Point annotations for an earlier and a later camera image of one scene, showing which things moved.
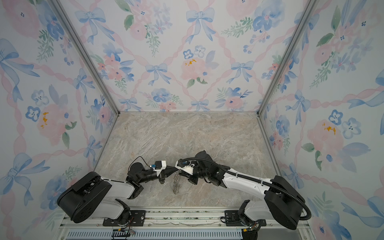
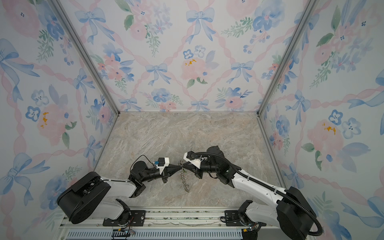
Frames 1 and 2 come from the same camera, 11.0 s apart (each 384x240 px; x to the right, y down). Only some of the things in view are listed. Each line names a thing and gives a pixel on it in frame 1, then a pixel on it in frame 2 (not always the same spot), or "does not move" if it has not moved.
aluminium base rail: x=176 y=223 does not move
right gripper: x=191 y=179 → x=196 y=171
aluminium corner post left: x=84 y=53 does not move
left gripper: x=167 y=172 does not move
